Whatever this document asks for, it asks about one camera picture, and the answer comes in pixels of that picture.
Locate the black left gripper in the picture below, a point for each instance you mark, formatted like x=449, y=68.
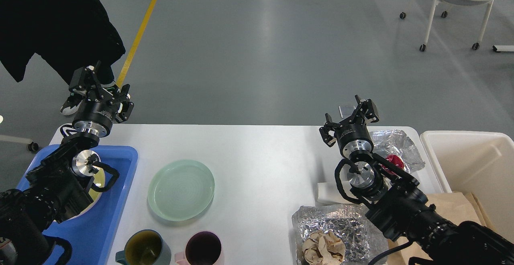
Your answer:
x=97, y=114

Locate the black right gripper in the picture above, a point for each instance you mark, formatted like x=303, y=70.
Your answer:
x=354, y=136

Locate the teal mug yellow inside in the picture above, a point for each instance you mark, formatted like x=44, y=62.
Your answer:
x=145, y=247

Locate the pink mug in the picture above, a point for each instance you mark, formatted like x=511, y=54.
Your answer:
x=203, y=248

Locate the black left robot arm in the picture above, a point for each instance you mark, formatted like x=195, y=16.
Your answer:
x=59, y=186

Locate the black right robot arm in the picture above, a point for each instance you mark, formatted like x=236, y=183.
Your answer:
x=395, y=204

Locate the right black white sneaker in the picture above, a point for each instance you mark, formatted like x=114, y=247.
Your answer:
x=117, y=98

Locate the black white sneaker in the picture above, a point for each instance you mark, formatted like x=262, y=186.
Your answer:
x=72, y=103
x=117, y=98

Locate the small clear plastic piece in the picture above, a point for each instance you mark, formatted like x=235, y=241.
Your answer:
x=346, y=111

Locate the left black white sneaker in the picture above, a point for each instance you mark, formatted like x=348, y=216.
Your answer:
x=72, y=103

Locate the crumpled foil sheet back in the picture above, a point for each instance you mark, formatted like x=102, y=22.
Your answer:
x=397, y=142

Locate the crumpled foil sheet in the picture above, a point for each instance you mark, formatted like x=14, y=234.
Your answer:
x=397, y=142
x=363, y=241

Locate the person in black coat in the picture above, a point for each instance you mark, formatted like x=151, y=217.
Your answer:
x=67, y=34

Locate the yellow plate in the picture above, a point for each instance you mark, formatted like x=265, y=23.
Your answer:
x=99, y=180

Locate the white furniture leg with caster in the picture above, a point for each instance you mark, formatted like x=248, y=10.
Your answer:
x=32, y=146

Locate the crumpled foil sheet front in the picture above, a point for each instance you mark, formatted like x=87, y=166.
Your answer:
x=363, y=241

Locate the crumpled brown paper ball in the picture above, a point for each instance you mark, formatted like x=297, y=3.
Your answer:
x=324, y=248

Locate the light green plate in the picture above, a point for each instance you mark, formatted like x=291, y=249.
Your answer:
x=181, y=190

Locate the brown paper bag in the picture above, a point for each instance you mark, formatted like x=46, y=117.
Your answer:
x=455, y=207

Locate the white plastic bin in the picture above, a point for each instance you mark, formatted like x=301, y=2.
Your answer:
x=481, y=163

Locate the white bar on floor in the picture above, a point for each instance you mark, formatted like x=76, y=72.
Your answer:
x=503, y=48

